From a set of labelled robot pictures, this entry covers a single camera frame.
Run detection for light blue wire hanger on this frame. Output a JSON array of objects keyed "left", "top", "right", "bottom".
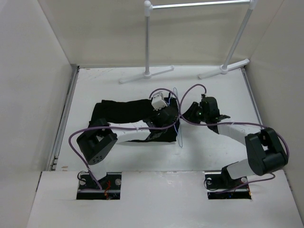
[{"left": 168, "top": 93, "right": 183, "bottom": 148}]

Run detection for left aluminium frame rail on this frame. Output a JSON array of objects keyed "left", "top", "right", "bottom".
[{"left": 46, "top": 64, "right": 79, "bottom": 171}]

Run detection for right aluminium frame rail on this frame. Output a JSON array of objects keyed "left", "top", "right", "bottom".
[{"left": 241, "top": 67, "right": 277, "bottom": 169}]

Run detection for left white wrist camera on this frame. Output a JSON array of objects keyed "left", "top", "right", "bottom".
[{"left": 151, "top": 92, "right": 168, "bottom": 111}]

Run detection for black trousers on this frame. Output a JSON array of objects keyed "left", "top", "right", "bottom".
[{"left": 88, "top": 96, "right": 178, "bottom": 143}]

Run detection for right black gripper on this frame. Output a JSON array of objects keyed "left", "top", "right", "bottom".
[{"left": 180, "top": 102, "right": 209, "bottom": 125}]

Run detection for white clothes rack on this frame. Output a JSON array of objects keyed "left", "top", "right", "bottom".
[{"left": 119, "top": 0, "right": 258, "bottom": 84}]

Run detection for aluminium frame rail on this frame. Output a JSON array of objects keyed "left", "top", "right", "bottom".
[
  {"left": 241, "top": 67, "right": 277, "bottom": 169},
  {"left": 46, "top": 64, "right": 79, "bottom": 171}
]

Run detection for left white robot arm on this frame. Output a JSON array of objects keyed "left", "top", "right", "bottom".
[{"left": 76, "top": 106, "right": 179, "bottom": 190}]

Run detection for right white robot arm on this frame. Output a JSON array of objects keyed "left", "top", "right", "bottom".
[{"left": 181, "top": 95, "right": 289, "bottom": 193}]

